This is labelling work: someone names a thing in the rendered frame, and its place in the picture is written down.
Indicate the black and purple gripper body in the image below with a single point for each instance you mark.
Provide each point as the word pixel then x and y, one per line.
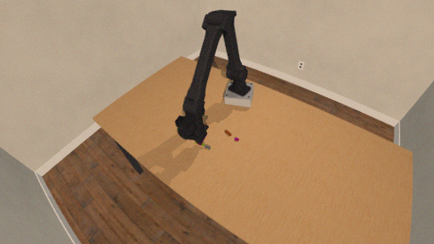
pixel 200 133

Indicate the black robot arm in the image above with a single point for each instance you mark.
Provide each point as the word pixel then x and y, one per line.
pixel 215 24

